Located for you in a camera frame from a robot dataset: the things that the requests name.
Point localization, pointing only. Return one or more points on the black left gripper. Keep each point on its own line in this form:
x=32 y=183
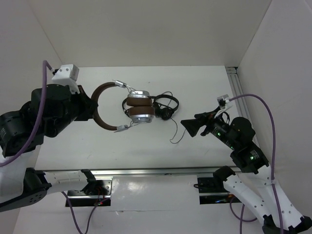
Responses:
x=88 y=105

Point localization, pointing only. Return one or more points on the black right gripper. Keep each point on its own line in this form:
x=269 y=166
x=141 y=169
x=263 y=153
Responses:
x=192 y=125

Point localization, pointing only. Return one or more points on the brown silver over-ear headphones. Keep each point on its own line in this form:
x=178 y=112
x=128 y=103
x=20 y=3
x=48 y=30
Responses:
x=139 y=101

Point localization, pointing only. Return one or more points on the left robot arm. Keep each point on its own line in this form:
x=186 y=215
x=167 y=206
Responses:
x=49 y=111

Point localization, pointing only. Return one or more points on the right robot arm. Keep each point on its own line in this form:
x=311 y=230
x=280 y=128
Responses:
x=270 y=205

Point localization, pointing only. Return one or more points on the black on-ear headphones right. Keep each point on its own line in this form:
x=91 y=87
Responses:
x=165 y=112

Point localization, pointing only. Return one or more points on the black on-ear headphones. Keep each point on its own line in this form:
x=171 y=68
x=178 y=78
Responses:
x=165 y=112
x=126 y=111

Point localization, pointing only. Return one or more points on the black on-ear headphones left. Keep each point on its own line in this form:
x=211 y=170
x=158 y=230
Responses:
x=126 y=111

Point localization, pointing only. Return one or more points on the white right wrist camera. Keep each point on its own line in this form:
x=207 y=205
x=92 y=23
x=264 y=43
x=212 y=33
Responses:
x=224 y=104

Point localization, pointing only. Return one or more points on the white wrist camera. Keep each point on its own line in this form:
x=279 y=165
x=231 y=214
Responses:
x=67 y=75
x=224 y=104

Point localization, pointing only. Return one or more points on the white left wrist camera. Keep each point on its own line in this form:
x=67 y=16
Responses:
x=67 y=75

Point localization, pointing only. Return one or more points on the aluminium front rail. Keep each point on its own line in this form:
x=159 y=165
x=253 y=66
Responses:
x=156 y=171

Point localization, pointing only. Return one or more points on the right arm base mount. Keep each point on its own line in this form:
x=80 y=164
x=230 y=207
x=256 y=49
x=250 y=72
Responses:
x=211 y=193

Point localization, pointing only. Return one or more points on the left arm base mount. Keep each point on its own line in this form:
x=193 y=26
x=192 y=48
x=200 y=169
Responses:
x=96 y=192

